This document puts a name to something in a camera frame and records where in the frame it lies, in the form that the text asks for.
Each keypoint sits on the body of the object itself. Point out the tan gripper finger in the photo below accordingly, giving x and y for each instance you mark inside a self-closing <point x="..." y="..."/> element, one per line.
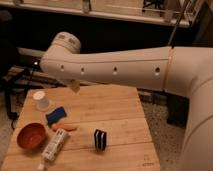
<point x="75" y="85"/>

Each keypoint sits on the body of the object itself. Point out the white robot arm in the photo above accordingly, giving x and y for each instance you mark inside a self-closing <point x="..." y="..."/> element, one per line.
<point x="183" y="71"/>

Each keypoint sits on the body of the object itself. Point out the blue sponge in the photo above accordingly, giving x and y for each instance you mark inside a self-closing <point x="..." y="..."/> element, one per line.
<point x="55" y="115"/>

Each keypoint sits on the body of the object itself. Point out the orange carrot toy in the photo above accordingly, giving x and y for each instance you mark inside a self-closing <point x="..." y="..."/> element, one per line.
<point x="66" y="127"/>

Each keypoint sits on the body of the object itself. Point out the white tube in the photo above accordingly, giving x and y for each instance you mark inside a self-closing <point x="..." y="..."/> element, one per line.
<point x="51" y="150"/>

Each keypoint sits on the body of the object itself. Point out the orange bowl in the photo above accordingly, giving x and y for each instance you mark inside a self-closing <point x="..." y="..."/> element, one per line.
<point x="31" y="136"/>

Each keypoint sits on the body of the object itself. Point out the white shelf ledge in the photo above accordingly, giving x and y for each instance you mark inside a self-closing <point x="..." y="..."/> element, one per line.
<point x="126" y="10"/>

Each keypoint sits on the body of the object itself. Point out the metal pole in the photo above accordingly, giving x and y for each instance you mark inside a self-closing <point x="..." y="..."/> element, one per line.
<point x="182" y="11"/>

